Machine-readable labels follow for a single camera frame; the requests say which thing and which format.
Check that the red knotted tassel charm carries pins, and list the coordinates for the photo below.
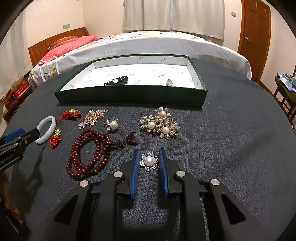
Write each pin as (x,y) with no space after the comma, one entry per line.
(55,140)
(69,115)

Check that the green box with white lining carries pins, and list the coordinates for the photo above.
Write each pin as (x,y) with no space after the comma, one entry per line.
(129,96)

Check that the wooden door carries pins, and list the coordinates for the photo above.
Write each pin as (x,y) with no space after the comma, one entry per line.
(253,27)

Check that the red boxes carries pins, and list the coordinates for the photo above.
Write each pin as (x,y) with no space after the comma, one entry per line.
(19,90)

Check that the white jade bangle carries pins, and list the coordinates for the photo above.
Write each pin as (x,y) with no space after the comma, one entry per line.
(47,118)

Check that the pile of cloths on chair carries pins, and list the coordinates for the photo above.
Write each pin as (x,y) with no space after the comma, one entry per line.
(285,77)

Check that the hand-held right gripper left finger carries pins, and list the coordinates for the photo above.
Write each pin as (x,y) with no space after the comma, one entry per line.
(134,172)

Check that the silver pearl flower brooch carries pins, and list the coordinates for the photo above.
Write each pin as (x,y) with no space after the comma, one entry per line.
(149,161)

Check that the dark grey tablecloth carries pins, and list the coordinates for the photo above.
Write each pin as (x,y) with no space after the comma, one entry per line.
(231,143)

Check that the wooden chair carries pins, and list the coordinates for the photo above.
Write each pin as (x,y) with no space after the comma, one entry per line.
(285,104)

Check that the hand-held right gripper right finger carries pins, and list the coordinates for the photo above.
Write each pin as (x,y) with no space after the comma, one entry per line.
(163,172)

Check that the wooden headboard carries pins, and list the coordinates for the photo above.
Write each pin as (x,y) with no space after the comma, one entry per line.
(37,52)

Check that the pink pearl flower brooch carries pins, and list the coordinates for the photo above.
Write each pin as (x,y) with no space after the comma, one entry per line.
(162,113)

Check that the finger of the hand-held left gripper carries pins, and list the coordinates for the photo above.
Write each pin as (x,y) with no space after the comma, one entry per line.
(14,135)
(30,137)

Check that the bed with white printed sheet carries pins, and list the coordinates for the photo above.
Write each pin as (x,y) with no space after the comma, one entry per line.
(161,46)

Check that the pink pillow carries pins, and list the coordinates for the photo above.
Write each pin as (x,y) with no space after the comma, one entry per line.
(69,45)

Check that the white window curtain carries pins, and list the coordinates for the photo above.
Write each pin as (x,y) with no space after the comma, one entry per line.
(173,14)

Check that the small crystal brooch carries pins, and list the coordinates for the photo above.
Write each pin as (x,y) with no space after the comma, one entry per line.
(170,82)

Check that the orange pillow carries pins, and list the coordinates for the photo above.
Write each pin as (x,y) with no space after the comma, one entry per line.
(62,41)

